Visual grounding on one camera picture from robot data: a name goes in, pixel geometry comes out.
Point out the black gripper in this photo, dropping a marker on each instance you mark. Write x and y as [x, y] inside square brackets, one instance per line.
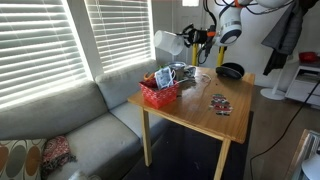
[200, 36]

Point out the dark hanging jacket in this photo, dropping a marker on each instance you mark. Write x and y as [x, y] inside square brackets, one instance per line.
[283, 36]

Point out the white coat stand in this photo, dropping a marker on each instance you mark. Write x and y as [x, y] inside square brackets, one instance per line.
[273, 93]

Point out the white printed plastic packet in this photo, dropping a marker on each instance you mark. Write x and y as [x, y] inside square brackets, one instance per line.
[164, 78]

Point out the silver metal cup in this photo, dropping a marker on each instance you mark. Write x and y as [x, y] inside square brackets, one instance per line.
[176, 70]

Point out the white round object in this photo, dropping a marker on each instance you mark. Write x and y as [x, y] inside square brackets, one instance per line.
[313, 168]

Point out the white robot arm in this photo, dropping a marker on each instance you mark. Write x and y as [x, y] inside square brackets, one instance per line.
[229, 28]

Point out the white window blinds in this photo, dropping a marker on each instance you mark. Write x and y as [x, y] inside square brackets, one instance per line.
[121, 33]
[40, 50]

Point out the oval pattern pillow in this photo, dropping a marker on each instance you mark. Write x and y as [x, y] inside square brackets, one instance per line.
[20, 161]

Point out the white shelf unit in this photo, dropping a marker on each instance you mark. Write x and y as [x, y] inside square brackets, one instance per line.
[305, 86]

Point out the orange octopus plush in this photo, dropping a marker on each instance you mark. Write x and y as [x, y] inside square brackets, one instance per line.
[149, 76]

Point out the wooden framed panel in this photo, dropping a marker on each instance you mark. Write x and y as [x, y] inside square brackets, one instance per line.
[300, 150]

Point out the red object on shelf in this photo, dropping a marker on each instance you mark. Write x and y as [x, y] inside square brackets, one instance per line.
[308, 57]

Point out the wooden table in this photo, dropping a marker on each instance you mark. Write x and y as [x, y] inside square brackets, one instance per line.
[200, 106]

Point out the red patterned basket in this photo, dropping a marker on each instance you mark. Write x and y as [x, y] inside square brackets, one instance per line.
[160, 96]

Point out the yellow pole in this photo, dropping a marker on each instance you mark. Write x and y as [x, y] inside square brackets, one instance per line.
[220, 56]
[194, 55]

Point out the clear plastic container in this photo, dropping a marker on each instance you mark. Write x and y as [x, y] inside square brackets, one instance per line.
[168, 41]

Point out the red patterned throw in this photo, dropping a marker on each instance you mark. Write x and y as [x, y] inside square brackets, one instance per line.
[56, 153]

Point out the grey sofa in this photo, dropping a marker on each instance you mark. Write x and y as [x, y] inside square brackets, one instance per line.
[83, 126]

